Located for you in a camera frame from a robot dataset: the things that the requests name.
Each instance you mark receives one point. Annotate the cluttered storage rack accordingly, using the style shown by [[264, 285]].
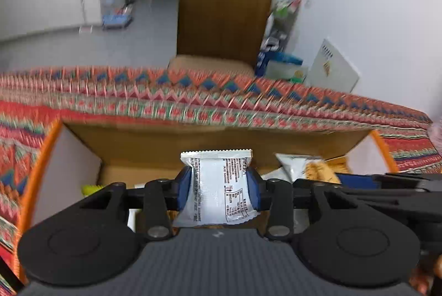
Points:
[[279, 58]]

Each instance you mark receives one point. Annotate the green snack packet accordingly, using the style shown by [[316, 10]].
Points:
[[90, 189]]

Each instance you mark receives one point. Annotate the wooden chair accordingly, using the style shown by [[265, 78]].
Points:
[[221, 23]]

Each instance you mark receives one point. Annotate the white orange crisps packet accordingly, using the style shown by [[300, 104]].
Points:
[[304, 166]]

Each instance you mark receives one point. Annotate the patterned red tablecloth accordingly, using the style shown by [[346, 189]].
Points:
[[207, 102]]

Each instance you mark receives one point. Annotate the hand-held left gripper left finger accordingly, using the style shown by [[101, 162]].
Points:
[[184, 187]]

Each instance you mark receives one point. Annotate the orange cardboard box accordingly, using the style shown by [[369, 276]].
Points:
[[214, 147]]

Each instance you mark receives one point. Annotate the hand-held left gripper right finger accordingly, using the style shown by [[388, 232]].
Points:
[[256, 189]]

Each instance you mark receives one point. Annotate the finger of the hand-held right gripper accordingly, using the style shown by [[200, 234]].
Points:
[[355, 180]]

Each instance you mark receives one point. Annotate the white flat board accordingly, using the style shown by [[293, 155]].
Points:
[[331, 68]]

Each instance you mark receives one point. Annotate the white printed snack packet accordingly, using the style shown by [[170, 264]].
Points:
[[217, 185]]

